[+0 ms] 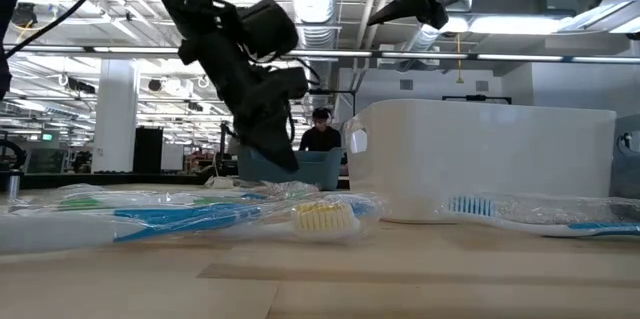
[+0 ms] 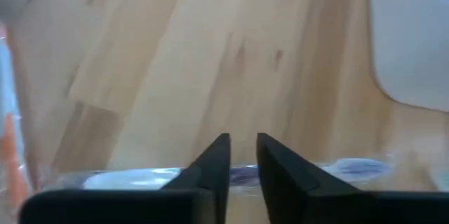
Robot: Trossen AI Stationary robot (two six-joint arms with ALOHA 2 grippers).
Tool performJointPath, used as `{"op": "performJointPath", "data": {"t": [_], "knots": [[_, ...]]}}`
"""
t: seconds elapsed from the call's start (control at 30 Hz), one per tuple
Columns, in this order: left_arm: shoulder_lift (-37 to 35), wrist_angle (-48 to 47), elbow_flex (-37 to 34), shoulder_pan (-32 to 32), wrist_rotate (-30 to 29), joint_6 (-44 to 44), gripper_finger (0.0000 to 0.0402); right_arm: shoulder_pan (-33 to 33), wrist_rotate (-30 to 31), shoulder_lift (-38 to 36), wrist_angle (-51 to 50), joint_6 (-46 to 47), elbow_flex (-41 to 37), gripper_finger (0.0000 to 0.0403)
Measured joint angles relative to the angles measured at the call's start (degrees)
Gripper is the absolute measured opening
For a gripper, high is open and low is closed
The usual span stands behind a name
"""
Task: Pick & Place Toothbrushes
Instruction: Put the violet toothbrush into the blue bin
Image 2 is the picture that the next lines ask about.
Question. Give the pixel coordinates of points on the purple toothbrush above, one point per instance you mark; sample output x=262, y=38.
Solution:
x=140, y=178

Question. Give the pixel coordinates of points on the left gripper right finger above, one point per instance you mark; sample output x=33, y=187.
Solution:
x=287, y=182

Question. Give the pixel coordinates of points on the orange toothbrush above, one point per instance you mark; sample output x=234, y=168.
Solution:
x=12, y=161

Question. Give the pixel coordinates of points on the white plastic bin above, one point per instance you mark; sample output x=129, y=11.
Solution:
x=414, y=41

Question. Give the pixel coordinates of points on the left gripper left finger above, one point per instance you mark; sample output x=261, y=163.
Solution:
x=210, y=182

